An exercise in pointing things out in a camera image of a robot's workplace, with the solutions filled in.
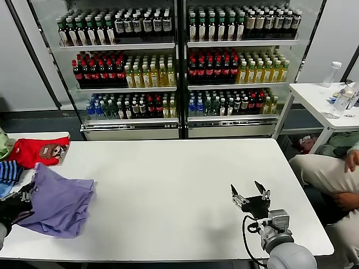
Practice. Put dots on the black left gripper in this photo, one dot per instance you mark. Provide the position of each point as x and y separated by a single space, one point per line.
14 207

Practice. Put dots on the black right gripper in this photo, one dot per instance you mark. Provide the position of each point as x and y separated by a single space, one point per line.
256 207

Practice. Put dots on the purple t-shirt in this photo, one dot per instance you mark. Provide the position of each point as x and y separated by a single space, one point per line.
61 204

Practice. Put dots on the red clothes pile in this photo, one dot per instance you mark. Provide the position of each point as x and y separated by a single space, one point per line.
307 144

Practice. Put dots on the green clothes pile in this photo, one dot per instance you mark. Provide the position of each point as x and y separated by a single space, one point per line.
338 141

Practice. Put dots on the person's left hand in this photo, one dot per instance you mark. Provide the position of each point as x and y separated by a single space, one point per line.
347 200

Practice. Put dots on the person's right hand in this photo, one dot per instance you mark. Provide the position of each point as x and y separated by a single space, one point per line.
352 162

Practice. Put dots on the light blue garment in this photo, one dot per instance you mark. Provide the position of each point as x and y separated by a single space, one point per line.
4 189

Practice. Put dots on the blue black striped garment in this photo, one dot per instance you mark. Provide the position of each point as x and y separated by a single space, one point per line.
8 172

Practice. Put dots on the red shirt with cartoon print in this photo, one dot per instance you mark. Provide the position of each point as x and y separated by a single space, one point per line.
28 154

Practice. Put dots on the pale green garment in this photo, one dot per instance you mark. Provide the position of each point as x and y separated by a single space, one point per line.
3 148

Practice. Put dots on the small white table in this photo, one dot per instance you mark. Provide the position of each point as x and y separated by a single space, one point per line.
36 136

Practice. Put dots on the black storage basket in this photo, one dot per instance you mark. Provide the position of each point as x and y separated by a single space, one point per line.
289 146

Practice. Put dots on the seated person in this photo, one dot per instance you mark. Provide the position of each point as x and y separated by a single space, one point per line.
317 173

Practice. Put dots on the small yellow tea bottle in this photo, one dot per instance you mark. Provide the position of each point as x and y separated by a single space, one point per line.
267 107
166 111
274 107
173 111

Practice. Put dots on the small white cap dark bottle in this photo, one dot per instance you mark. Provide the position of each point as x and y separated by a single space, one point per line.
135 109
143 109
245 106
238 106

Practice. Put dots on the small red cap cola bottle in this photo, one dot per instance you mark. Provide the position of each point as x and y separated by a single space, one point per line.
253 105
159 108
260 105
151 108

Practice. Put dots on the small clear green water bottle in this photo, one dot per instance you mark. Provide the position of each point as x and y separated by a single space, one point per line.
106 111
208 108
216 108
113 111

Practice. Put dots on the small blue water bottle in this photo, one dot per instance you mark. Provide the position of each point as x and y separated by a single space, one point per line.
192 108
200 108
91 111
98 110

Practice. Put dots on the person's teal shirt sleeve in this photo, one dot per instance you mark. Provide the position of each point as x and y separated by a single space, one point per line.
354 146

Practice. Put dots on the white side table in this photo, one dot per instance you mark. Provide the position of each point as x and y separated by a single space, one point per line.
309 95

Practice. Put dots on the green cap yellow tea bottle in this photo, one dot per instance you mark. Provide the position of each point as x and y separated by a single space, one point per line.
162 79
267 74
250 75
138 80
154 79
171 79
258 75
241 75
146 79
276 74
129 80
284 74

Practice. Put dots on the clear grey-lidded water bottle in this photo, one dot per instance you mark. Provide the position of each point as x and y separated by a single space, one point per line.
338 105

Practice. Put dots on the small blue packet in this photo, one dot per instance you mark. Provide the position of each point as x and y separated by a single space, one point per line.
333 98

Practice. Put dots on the clear glass jar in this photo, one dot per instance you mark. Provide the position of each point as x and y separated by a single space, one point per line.
354 97

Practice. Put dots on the tall clear white-capped bottle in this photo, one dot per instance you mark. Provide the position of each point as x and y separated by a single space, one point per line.
331 76

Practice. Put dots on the white drinks shelf unit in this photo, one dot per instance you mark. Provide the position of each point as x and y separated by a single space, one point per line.
118 47
241 44

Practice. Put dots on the green cap dark tea bottle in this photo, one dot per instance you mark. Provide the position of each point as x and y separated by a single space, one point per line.
101 33
240 30
202 31
211 31
193 31
231 30
221 31
73 35
92 34
82 34
111 33
63 35

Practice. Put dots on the beige label dark bottle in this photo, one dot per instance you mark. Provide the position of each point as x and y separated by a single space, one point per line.
260 22
251 23

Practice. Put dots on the white cap black label bottle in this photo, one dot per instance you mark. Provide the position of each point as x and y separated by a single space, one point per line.
128 27
147 26
296 23
288 23
137 27
278 23
119 28
167 26
157 26
269 23

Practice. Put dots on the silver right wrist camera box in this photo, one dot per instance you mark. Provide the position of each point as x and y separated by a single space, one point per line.
279 220

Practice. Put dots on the black slanted wall post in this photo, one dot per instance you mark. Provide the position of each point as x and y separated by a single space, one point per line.
58 104

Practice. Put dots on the dark slanted wall post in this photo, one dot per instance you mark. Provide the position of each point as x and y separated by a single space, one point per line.
349 66

